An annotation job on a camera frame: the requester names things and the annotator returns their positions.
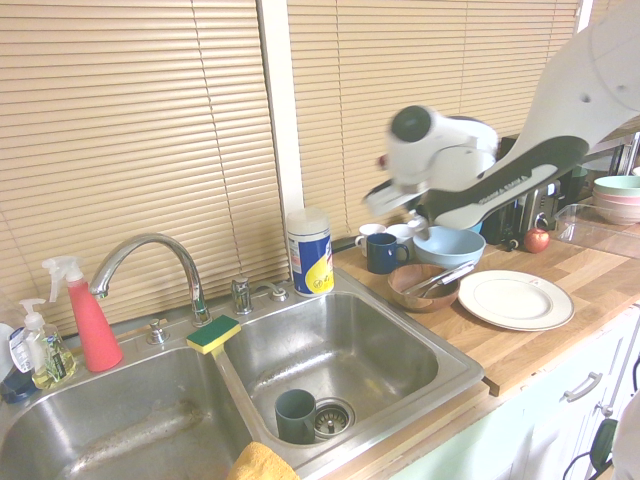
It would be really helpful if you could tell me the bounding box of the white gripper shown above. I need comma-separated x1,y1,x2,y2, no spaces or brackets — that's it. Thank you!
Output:
362,179,427,230

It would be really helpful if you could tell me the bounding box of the stainless steel double sink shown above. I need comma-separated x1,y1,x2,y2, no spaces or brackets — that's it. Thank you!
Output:
0,267,487,480

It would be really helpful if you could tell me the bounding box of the metal sink drain strainer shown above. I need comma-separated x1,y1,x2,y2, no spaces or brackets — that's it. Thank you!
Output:
313,396,357,442

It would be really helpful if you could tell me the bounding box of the white ceramic mug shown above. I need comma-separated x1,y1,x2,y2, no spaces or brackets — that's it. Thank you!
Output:
385,223,419,252
354,223,388,259

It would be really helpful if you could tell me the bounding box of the light blue bowl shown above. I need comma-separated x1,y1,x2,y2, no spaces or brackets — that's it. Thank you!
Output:
412,224,488,270

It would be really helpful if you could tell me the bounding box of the navy blue mug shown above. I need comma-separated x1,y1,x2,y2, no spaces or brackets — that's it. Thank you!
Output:
365,232,412,275

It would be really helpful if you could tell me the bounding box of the silver butter knife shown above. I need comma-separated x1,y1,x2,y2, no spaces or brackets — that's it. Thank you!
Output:
418,260,477,300

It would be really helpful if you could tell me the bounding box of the silver metal fork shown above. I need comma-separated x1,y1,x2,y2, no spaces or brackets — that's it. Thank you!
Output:
402,273,451,297

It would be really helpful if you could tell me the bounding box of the brown wooden bowl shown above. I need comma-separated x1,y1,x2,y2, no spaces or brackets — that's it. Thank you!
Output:
387,264,462,314

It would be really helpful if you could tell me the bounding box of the Lysol wipes canister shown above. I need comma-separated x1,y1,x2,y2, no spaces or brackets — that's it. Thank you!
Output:
285,205,336,300

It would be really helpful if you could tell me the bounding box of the black chrome toaster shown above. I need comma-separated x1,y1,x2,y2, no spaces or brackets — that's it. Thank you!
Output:
481,133,577,247

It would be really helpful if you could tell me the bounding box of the red apple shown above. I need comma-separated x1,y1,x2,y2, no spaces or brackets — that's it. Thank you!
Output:
522,227,552,255

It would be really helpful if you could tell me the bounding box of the cream gold rimmed plate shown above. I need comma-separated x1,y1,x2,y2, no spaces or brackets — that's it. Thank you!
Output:
457,269,577,333

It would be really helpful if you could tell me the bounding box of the clear plastic container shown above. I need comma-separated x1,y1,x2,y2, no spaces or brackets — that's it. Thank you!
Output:
551,201,640,261

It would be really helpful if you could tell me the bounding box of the pink bowl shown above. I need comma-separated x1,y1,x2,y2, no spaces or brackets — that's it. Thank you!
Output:
592,191,640,210
594,202,640,225

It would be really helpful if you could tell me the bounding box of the mint green bowl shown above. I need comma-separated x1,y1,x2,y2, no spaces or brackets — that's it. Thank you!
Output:
592,174,640,198

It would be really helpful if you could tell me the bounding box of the yellow green sponge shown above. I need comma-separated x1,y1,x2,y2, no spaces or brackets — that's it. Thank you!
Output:
185,313,243,357

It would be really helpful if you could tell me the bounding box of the dark teal plastic cup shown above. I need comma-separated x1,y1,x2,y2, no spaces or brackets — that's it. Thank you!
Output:
273,388,318,446

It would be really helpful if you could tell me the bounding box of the white kitchen cabinet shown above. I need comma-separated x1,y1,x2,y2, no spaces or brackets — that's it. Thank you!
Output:
384,307,640,480

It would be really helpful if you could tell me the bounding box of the chrome gooseneck faucet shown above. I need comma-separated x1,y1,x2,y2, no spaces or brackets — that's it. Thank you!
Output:
88,232,213,329

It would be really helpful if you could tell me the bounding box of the chrome soap dispenser knob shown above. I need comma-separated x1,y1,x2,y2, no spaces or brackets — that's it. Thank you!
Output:
145,317,171,347

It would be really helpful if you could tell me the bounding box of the yellow dish cloth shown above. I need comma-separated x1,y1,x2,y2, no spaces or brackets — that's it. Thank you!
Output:
225,440,302,480

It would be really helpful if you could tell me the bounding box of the red spray bottle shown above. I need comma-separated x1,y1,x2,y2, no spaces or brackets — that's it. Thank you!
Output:
41,255,125,374

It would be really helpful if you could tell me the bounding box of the clear pump soap bottle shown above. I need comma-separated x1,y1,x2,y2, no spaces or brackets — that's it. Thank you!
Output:
18,297,79,392

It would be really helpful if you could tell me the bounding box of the blue white soap bottle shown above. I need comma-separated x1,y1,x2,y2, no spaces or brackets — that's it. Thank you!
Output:
0,321,37,406

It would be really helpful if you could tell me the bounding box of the white handled utensil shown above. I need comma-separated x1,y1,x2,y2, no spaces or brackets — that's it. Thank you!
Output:
435,263,476,287

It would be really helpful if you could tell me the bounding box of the chrome faucet handle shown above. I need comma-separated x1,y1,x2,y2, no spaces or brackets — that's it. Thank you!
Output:
230,275,254,317

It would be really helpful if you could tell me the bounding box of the silver cabinet pull handle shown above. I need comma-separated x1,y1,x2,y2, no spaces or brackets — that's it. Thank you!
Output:
559,371,604,404

